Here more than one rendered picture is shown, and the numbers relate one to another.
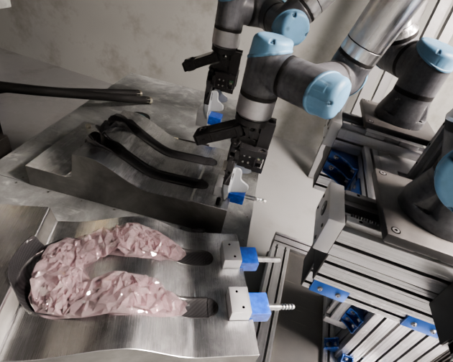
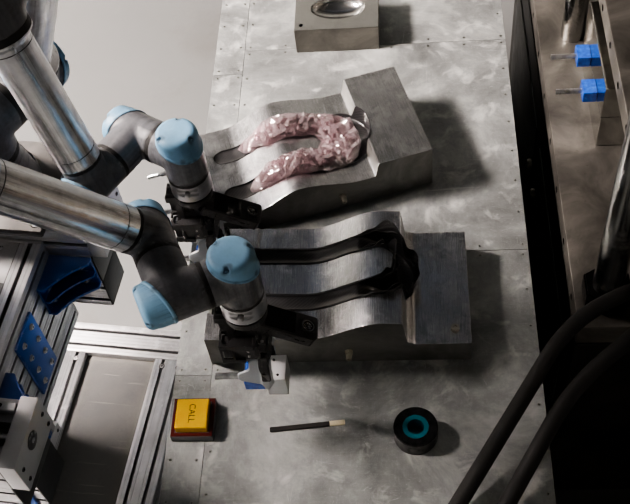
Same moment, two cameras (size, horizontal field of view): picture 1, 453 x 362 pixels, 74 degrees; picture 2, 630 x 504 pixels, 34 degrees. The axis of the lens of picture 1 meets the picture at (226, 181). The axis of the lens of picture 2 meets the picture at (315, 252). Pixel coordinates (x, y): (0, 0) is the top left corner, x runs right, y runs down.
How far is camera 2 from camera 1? 2.17 m
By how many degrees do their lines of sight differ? 89
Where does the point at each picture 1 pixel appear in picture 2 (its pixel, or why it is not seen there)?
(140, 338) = (261, 112)
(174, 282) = (252, 160)
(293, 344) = (106, 429)
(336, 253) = not seen: hidden behind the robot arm
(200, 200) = (247, 232)
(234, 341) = not seen: hidden behind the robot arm
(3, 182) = (492, 241)
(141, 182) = (321, 234)
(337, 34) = not seen: outside the picture
